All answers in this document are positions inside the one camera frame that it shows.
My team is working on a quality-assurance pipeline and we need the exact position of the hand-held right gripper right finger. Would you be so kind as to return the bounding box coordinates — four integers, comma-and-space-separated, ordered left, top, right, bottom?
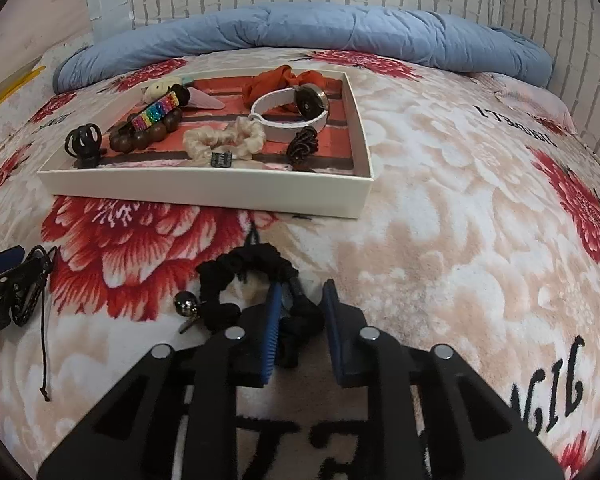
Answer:
322, 279, 564, 480

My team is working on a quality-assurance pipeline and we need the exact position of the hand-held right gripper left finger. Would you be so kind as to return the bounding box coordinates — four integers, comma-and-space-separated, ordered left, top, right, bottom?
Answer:
37, 282, 284, 480

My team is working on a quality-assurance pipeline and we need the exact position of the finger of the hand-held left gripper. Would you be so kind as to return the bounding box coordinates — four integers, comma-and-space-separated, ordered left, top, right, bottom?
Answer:
0, 264, 47, 312
0, 245, 26, 282

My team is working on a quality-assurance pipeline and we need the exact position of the black leather bracelet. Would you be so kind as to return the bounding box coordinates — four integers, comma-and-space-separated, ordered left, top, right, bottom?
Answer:
9, 245, 60, 403

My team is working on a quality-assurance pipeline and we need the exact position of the black scrunchie with bell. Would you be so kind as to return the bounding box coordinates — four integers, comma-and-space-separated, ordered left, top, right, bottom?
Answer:
174, 220, 327, 368

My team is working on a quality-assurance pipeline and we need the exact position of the black claw hair clip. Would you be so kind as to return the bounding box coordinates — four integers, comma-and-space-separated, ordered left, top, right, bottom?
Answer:
65, 122, 104, 169

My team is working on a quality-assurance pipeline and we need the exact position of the white box with brick lining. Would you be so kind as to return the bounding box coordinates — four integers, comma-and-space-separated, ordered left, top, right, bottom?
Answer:
36, 67, 376, 221

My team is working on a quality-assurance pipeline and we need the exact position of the wooden bead bracelet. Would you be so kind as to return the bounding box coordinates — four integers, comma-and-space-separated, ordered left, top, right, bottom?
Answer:
109, 85, 192, 154

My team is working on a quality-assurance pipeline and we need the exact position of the brown pine cone hair clip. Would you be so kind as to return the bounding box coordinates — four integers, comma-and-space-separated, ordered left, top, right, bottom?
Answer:
286, 127, 322, 164

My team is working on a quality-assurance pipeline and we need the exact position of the white strap watch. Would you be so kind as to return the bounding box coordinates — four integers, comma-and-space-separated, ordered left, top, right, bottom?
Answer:
250, 84, 332, 146

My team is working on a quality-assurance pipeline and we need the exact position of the cream scrunchie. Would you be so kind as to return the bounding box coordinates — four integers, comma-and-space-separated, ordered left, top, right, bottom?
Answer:
182, 116, 267, 168

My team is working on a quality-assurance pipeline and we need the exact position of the rainbow hair clip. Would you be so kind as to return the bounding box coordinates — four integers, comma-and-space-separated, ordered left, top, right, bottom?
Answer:
130, 92, 179, 132

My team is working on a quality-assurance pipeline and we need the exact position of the red floral blanket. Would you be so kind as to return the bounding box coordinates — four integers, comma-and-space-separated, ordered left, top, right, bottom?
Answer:
0, 47, 600, 480

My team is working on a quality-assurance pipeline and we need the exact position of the ice cream hair clip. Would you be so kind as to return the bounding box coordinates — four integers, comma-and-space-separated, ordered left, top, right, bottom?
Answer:
143, 77, 227, 111

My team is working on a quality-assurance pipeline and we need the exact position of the orange scrunchie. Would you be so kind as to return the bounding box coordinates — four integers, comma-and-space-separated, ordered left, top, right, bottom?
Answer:
242, 65, 327, 107

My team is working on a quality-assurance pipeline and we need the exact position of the blue quilt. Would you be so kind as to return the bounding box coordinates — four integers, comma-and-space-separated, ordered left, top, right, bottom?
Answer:
52, 2, 554, 94

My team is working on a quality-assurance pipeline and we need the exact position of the pink pillow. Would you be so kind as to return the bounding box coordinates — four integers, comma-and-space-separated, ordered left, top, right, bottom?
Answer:
495, 72, 577, 132

